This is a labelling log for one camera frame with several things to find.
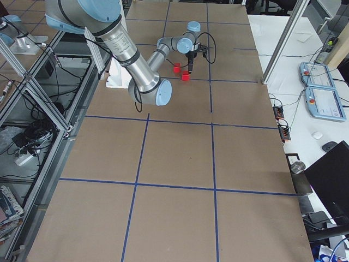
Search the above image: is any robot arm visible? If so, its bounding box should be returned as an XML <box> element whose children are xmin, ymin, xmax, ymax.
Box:
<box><xmin>45</xmin><ymin>0</ymin><xmax>201</xmax><ymax>106</ymax></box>

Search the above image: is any metal cup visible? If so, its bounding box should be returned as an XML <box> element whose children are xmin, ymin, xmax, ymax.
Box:
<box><xmin>290</xmin><ymin>160</ymin><xmax>306</xmax><ymax>174</ymax></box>

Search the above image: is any aluminium frame post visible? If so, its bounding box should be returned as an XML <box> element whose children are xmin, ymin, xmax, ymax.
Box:
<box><xmin>261</xmin><ymin>0</ymin><xmax>310</xmax><ymax>84</ymax></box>

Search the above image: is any teach pendant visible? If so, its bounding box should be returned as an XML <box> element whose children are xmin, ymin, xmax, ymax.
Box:
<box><xmin>305</xmin><ymin>86</ymin><xmax>347</xmax><ymax>122</ymax></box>
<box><xmin>299</xmin><ymin>62</ymin><xmax>336</xmax><ymax>88</ymax></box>

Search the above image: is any orange black connector box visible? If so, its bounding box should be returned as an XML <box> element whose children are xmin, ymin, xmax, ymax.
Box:
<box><xmin>273</xmin><ymin>105</ymin><xmax>284</xmax><ymax>120</ymax></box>

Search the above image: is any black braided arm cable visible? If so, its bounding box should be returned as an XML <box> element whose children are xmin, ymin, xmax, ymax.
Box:
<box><xmin>196</xmin><ymin>32</ymin><xmax>218</xmax><ymax>65</ymax></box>

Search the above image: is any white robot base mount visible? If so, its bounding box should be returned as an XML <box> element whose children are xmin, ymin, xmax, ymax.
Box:
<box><xmin>106</xmin><ymin>58</ymin><xmax>131</xmax><ymax>89</ymax></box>

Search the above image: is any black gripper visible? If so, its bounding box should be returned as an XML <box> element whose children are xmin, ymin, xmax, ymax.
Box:
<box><xmin>186</xmin><ymin>51</ymin><xmax>197</xmax><ymax>74</ymax></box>

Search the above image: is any aluminium side frame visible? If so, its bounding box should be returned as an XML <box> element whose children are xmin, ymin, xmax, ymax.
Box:
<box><xmin>1</xmin><ymin>26</ymin><xmax>111</xmax><ymax>261</ymax></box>

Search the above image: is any black laptop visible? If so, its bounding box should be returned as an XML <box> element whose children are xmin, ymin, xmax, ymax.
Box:
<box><xmin>305</xmin><ymin>141</ymin><xmax>348</xmax><ymax>225</ymax></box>

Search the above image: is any red cube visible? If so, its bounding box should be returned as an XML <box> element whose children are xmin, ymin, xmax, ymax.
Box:
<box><xmin>173</xmin><ymin>63</ymin><xmax>182</xmax><ymax>74</ymax></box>
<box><xmin>181</xmin><ymin>70</ymin><xmax>190</xmax><ymax>81</ymax></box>

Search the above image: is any upper teach pendant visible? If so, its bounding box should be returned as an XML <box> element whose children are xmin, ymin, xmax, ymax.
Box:
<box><xmin>299</xmin><ymin>62</ymin><xmax>336</xmax><ymax>88</ymax></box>

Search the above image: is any lower teach pendant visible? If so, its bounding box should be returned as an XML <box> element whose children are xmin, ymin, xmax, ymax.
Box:
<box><xmin>305</xmin><ymin>86</ymin><xmax>347</xmax><ymax>122</ymax></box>

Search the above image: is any black computer mouse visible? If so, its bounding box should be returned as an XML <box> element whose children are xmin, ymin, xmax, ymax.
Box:
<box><xmin>321</xmin><ymin>141</ymin><xmax>338</xmax><ymax>152</ymax></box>

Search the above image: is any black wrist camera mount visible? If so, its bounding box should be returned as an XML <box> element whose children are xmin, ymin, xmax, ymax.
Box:
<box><xmin>196</xmin><ymin>44</ymin><xmax>207</xmax><ymax>58</ymax></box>

